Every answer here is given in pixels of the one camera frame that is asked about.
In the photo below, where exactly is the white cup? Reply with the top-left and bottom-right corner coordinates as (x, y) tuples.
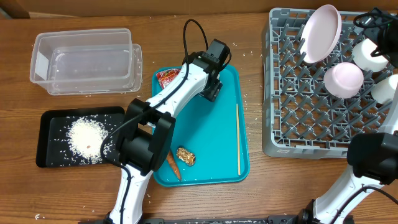
(371, 74), (398, 105)
(352, 39), (388, 72)

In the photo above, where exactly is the pink round plate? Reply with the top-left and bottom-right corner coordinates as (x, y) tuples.
(300, 4), (342, 64)

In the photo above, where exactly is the pink bowl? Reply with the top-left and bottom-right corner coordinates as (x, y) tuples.
(323, 62), (364, 99)

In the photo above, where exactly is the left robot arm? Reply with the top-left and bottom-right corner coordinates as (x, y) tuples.
(103, 39), (231, 223)

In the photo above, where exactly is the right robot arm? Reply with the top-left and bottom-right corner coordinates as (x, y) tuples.
(289, 7), (397, 223)

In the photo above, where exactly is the grey dishwasher rack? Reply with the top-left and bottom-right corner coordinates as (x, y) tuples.
(262, 8), (397, 159)

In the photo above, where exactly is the red snack wrapper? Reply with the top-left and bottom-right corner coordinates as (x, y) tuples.
(155, 68), (180, 89)

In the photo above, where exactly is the wooden chopstick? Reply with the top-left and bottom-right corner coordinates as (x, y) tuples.
(236, 104), (241, 176)

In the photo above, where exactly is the teal serving tray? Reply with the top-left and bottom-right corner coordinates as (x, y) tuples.
(154, 65), (250, 187)

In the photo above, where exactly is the brown walnut food scrap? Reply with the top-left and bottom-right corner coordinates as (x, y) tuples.
(176, 147), (196, 166)

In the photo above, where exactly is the orange carrot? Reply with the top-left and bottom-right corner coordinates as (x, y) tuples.
(166, 151), (182, 181)

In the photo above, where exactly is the clear plastic bin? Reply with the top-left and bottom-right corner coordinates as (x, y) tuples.
(30, 28), (143, 95)

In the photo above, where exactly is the pile of rice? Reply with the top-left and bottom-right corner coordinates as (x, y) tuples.
(52, 114), (125, 165)

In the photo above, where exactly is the black tray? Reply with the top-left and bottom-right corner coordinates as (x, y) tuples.
(36, 106), (124, 167)

